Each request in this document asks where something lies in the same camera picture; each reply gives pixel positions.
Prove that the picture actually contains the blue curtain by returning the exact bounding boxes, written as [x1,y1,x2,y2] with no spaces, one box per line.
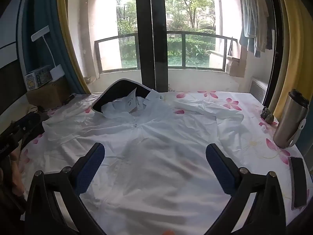
[24,0,86,95]

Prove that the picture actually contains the black sliding door frame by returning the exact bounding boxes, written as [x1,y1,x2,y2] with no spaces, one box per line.
[135,0,169,92]
[262,0,285,104]

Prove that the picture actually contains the yellow curtain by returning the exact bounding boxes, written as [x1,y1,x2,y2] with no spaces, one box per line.
[56,0,92,95]
[268,0,313,128]

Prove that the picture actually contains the balcony cardboard box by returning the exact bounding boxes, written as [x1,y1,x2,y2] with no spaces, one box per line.
[226,56,247,77]

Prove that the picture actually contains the dark chair back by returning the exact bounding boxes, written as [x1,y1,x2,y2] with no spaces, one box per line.
[93,78,169,114]

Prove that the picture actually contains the beige hanging garment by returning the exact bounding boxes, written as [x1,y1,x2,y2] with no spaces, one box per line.
[254,0,270,53]

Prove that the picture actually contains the small dark figurine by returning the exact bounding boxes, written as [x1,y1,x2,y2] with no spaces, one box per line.
[261,106,274,123]

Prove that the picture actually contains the person's left hand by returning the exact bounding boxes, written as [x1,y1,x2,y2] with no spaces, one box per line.
[10,149,25,197]

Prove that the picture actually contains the light blue hanging garment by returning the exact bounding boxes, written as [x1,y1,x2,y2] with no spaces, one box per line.
[239,0,260,58]

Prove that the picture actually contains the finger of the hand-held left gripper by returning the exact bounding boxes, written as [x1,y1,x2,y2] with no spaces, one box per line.
[13,113,41,135]
[21,124,46,150]

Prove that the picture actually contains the glass balcony railing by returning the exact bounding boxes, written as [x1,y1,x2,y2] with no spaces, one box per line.
[94,31,239,72]

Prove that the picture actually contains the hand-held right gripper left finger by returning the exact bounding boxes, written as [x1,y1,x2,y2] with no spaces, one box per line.
[24,142,105,235]

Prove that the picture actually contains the white shirt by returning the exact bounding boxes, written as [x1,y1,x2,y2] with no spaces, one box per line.
[43,89,245,235]

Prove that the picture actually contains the dark monitor screen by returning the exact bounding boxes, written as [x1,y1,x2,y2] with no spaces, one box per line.
[0,59,27,117]

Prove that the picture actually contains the brown cardboard box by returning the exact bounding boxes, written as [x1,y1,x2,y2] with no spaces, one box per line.
[26,77,74,108]

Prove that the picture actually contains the dark hanging garment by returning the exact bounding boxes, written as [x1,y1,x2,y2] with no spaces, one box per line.
[264,0,276,51]

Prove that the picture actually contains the black smartphone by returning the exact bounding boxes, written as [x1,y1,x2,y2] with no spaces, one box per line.
[289,157,308,210]

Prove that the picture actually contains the white air conditioner unit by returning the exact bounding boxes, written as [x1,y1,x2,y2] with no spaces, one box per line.
[250,78,269,103]

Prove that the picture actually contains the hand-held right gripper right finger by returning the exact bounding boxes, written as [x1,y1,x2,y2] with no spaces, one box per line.
[205,143,286,235]

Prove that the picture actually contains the white desk lamp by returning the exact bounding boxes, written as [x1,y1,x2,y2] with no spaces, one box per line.
[31,26,65,81]

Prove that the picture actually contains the steel thermos bottle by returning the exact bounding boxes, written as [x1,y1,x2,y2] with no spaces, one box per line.
[273,89,310,149]

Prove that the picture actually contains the small printed box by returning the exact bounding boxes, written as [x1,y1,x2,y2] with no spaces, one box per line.
[24,65,53,90]

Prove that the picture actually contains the floral bed sheet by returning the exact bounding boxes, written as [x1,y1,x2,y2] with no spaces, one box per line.
[22,90,313,228]

